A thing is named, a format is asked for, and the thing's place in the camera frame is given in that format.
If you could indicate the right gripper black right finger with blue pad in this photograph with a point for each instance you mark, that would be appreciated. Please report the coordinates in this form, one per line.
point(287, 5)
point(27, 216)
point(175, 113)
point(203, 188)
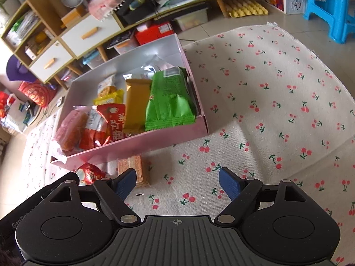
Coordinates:
point(242, 193)

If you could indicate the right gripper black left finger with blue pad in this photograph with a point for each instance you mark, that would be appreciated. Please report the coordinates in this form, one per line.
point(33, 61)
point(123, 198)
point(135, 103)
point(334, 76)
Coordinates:
point(112, 194)

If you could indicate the red snack packet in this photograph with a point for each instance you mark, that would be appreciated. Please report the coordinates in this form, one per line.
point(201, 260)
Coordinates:
point(114, 116)
point(89, 173)

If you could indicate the gold foil snack bar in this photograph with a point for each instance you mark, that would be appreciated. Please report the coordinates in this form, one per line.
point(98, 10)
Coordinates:
point(137, 97)

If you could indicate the green snack bag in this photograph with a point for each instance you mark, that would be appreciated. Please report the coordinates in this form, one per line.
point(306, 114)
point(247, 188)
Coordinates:
point(169, 104)

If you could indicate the silver foil packet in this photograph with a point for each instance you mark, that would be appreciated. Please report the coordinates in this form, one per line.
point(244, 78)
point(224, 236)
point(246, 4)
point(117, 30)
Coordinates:
point(148, 69)

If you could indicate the pink translucent snack bag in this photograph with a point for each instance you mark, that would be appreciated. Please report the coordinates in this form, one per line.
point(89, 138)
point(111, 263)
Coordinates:
point(69, 133)

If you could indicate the cherry print cloth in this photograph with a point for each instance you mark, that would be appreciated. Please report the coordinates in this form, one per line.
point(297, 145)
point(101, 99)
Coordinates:
point(272, 109)

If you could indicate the yellow snack packet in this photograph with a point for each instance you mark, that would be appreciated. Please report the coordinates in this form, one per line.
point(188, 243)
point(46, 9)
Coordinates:
point(115, 97)

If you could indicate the pink cardboard box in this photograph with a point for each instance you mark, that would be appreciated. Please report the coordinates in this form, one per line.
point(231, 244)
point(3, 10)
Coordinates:
point(84, 90)

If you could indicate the white shopping bag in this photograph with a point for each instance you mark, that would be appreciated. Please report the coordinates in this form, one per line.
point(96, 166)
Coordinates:
point(19, 115)

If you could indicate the purple hat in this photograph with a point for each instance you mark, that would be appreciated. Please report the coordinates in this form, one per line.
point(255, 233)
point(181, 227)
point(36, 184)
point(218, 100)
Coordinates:
point(16, 71)

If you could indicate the red gift box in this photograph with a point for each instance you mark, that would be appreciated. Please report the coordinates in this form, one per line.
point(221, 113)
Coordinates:
point(148, 32)

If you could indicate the wooden drawer cabinet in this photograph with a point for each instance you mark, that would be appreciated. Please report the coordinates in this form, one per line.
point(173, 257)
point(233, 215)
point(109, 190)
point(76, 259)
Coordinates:
point(68, 44)

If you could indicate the clear plastic storage bin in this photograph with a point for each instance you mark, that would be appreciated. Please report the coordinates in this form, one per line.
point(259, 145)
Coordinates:
point(193, 19)

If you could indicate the yellow egg tray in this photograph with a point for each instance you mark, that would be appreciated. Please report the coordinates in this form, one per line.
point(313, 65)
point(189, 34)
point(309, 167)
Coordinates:
point(243, 8)

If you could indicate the blue plastic stool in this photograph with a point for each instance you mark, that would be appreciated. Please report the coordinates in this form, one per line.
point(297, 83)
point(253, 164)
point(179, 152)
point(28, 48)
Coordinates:
point(335, 13)

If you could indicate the white patterned storage box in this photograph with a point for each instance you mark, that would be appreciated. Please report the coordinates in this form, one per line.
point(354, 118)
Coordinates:
point(289, 6)

